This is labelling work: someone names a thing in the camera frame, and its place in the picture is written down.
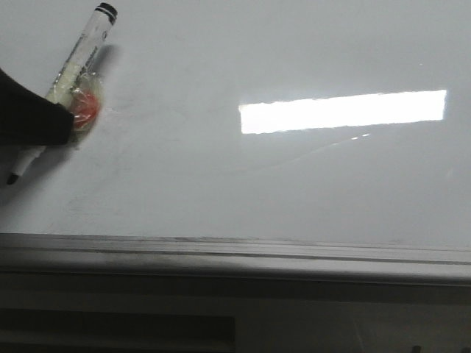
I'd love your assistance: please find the white whiteboard with aluminium frame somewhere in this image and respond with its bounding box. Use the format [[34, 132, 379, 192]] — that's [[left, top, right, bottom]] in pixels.
[[0, 0, 471, 353]]

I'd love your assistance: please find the white marker with black cap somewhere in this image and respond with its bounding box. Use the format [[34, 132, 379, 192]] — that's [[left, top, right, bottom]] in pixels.
[[7, 2, 118, 185]]

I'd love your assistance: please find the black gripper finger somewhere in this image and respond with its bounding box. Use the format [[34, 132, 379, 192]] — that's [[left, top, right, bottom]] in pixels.
[[1, 71, 74, 146]]

